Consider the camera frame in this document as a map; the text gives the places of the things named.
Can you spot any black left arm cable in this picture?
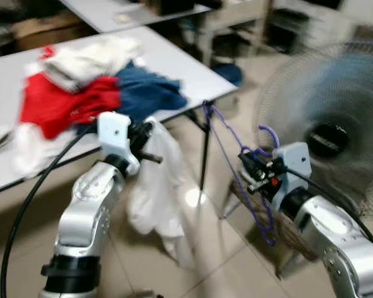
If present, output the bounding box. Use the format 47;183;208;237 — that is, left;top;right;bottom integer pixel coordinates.
0;124;101;298

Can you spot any cardboard box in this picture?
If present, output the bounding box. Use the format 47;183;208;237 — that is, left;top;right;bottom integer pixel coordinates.
12;16;91;50

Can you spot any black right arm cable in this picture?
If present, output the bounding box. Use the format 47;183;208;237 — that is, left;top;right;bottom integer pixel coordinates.
285;166;373;252

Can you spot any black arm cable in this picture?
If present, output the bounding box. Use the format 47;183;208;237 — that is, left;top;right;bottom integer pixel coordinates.
285;166;373;252
0;124;101;298

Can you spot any blue round object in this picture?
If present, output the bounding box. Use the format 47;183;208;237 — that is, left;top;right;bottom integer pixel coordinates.
213;62;244;88

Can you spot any standing electric fan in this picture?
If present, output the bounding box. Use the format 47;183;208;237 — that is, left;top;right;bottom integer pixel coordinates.
252;40;373;218

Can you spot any white shelf unit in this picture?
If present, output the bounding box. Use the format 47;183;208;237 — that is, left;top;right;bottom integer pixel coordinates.
196;0;336;66

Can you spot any cream folded garment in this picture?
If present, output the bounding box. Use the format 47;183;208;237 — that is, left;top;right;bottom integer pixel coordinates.
40;34;144;94

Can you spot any pale cream shirt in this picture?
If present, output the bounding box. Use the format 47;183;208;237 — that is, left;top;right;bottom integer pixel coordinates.
126;117;196;269

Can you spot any grey table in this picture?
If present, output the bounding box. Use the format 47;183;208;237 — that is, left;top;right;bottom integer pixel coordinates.
0;25;238;199
59;0;215;33

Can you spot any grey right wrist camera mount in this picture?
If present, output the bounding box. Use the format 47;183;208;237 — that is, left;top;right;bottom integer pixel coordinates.
270;142;313;209

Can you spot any dark blue garment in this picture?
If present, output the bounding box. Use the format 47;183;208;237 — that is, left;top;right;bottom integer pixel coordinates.
78;60;188;134

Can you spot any white cloth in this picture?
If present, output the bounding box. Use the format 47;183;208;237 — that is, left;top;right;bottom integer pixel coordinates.
0;121;81;179

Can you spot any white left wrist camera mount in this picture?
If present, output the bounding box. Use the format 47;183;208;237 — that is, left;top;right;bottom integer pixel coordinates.
97;112;140;176

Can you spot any purple plastic hanger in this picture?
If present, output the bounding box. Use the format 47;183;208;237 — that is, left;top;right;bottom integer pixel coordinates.
202;99;280;247

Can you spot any red garment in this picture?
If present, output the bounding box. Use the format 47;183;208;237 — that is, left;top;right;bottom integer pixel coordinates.
19;71;122;140

